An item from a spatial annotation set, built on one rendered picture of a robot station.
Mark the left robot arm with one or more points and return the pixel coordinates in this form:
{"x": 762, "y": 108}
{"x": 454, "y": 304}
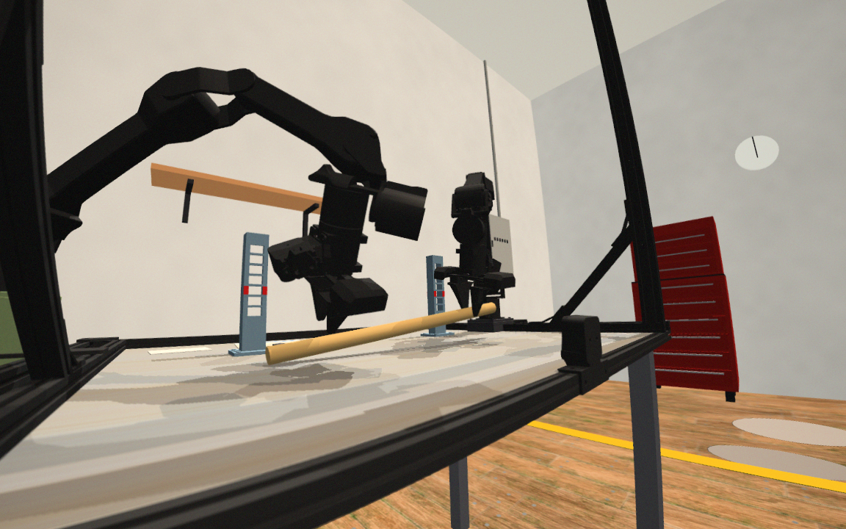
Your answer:
{"x": 174, "y": 110}

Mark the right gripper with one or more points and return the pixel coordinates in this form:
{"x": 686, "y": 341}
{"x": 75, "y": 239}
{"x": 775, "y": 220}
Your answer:
{"x": 472, "y": 261}

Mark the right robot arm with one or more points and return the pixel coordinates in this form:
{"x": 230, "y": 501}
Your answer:
{"x": 467, "y": 229}

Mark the long wooden rail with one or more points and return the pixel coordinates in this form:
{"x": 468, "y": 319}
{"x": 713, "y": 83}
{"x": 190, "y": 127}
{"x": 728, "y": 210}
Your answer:
{"x": 281, "y": 352}

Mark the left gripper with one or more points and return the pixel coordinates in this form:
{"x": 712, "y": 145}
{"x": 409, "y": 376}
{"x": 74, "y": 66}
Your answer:
{"x": 350, "y": 296}

